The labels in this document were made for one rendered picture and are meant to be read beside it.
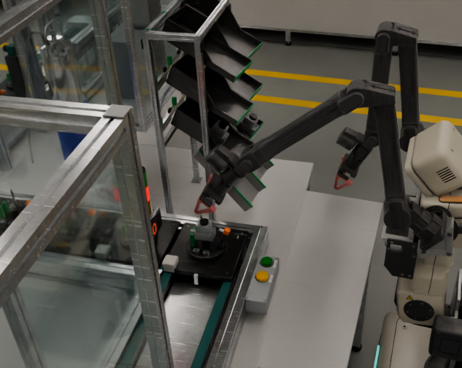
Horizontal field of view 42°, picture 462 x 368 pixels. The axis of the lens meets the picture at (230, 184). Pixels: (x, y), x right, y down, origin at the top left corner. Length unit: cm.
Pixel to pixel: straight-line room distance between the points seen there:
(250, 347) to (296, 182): 88
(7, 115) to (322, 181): 330
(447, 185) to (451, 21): 384
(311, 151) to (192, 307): 254
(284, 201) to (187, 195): 40
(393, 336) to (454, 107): 266
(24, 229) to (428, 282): 171
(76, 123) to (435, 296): 163
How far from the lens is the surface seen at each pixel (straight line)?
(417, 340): 278
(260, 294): 195
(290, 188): 254
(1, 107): 89
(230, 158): 182
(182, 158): 276
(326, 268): 219
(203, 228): 201
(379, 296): 331
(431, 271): 218
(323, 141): 447
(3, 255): 62
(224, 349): 182
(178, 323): 195
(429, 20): 568
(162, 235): 218
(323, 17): 579
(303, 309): 205
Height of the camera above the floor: 238
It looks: 36 degrees down
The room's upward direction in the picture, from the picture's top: 3 degrees counter-clockwise
